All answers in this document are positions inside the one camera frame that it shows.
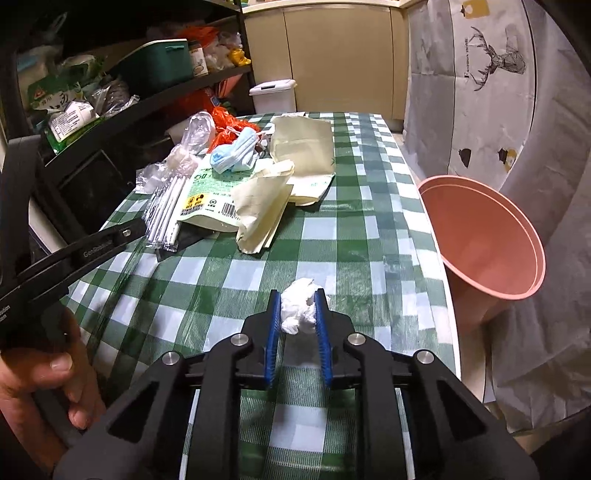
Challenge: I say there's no white tissue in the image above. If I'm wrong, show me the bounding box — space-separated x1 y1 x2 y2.
280 278 320 335

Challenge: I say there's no beige paper bag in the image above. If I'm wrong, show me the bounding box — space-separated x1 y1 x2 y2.
232 160 294 255

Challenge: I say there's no green white snack pouch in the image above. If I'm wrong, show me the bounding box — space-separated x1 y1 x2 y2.
176 158 273 233

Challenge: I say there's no large beige paper envelope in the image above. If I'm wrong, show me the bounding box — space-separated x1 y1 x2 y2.
270 115 335 206

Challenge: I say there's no pack of white straws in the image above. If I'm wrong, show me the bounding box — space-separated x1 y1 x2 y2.
142 175 189 252

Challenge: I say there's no blue surgical mask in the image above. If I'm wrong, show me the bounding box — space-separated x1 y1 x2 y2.
209 127 259 174

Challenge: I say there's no clear plastic bag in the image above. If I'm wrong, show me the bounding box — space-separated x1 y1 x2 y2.
135 110 215 194

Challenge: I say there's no orange plastic bag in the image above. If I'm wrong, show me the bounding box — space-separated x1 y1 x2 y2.
207 106 260 153

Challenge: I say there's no pink plastic trash bin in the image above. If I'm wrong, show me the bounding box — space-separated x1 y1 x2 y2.
419 175 547 399

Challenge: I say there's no white lidded trash can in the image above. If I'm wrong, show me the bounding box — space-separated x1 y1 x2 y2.
249 79 297 114

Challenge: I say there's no beige kitchen cabinet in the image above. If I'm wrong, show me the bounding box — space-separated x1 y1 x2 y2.
242 1 410 129

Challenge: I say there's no person's left hand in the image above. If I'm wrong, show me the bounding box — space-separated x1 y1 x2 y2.
1 309 105 474

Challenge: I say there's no green checkered tablecloth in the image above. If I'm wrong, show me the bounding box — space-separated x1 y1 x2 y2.
66 113 460 479

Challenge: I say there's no green white food bag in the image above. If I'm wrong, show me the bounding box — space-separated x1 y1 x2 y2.
27 54 101 154

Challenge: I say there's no red rice sack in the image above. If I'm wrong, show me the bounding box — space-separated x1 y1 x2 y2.
170 87 222 119

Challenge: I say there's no black storage shelf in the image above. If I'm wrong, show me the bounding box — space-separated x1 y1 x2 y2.
1 1 252 244

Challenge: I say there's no yellow toy on shelf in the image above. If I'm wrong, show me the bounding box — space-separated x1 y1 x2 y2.
228 48 252 67

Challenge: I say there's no white jar on shelf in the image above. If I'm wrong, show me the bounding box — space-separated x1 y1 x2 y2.
188 42 208 77

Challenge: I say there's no deer print cloth cover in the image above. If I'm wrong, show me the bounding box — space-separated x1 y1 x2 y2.
405 1 590 431

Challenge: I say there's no green storage box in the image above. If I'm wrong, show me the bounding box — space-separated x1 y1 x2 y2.
109 39 193 96

